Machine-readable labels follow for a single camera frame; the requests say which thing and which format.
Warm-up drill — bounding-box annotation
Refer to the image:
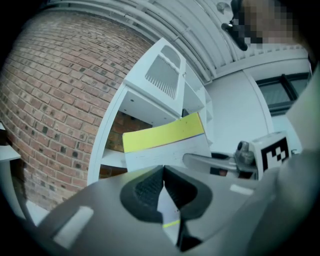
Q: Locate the brown box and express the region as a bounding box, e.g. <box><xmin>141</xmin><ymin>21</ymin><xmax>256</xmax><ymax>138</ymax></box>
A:
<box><xmin>0</xmin><ymin>128</ymin><xmax>12</xmax><ymax>147</ymax></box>

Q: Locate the black head-mounted camera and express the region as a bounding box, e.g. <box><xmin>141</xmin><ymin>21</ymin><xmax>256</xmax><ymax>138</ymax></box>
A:
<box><xmin>221</xmin><ymin>0</ymin><xmax>249</xmax><ymax>52</ymax></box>

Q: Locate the white illustrated book yellow edge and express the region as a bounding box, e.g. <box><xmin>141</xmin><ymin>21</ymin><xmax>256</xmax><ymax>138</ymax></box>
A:
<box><xmin>121</xmin><ymin>111</ymin><xmax>213</xmax><ymax>174</ymax></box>

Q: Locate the white shelving unit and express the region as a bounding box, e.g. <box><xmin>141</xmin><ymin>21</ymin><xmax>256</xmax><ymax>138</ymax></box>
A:
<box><xmin>86</xmin><ymin>37</ymin><xmax>214</xmax><ymax>187</ymax></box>

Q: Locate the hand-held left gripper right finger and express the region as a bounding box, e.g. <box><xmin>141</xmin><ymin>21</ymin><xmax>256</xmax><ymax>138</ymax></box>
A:
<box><xmin>163</xmin><ymin>164</ymin><xmax>273</xmax><ymax>253</ymax></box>

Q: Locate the white side table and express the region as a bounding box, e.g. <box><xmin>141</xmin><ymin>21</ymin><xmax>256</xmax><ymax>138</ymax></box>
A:
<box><xmin>0</xmin><ymin>121</ymin><xmax>23</xmax><ymax>163</ymax></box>

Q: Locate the person's head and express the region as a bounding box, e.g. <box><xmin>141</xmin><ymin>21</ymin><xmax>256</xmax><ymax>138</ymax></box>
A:
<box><xmin>231</xmin><ymin>0</ymin><xmax>305</xmax><ymax>51</ymax></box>

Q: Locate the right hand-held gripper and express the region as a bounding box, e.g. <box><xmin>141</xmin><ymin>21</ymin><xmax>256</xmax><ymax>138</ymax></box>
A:
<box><xmin>182</xmin><ymin>129</ymin><xmax>291</xmax><ymax>182</ymax></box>

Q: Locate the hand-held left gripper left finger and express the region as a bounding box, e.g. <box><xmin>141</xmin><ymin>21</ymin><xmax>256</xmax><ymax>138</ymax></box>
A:
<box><xmin>37</xmin><ymin>164</ymin><xmax>181</xmax><ymax>256</ymax></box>

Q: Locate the dark framed window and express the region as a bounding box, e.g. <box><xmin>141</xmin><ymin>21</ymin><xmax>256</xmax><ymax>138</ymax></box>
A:
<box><xmin>255</xmin><ymin>72</ymin><xmax>313</xmax><ymax>116</ymax></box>

